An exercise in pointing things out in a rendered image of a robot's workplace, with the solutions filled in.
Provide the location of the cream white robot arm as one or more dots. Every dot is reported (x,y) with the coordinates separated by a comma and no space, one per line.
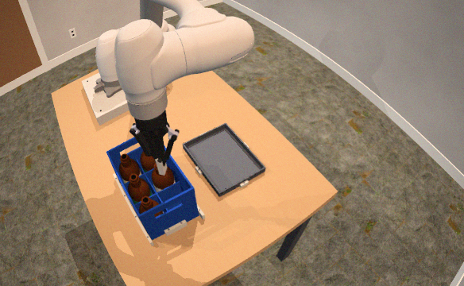
(148,57)

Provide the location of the blue plastic crate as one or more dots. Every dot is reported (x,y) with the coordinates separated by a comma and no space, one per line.
(182,190)

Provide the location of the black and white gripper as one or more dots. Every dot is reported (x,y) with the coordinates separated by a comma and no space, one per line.
(150,140)

